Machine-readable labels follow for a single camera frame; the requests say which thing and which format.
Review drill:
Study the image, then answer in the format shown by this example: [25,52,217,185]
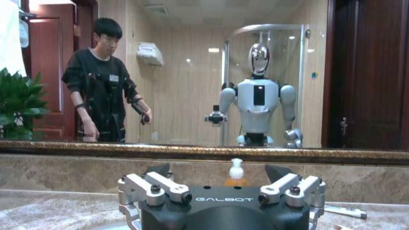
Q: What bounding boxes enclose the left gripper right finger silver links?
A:
[258,164,328,230]

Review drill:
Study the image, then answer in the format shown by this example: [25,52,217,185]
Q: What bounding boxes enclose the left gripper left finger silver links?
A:
[117,162,192,230]

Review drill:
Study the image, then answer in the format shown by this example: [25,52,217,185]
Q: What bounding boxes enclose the white toothpaste tube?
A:
[324,203,367,220]

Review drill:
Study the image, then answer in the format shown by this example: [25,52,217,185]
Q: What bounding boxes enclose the orange soap pump bottle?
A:
[224,158,249,187]

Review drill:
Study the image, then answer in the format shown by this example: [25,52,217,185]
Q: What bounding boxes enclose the person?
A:
[61,17,153,143]

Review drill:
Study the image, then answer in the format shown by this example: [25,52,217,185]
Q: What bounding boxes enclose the folded white towels on rack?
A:
[136,42,165,68]

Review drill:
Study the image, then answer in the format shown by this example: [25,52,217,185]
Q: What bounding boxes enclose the green leafy plant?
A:
[0,68,50,141]

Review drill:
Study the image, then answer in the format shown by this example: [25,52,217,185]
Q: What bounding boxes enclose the ornate bronze mirror frame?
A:
[0,140,409,166]

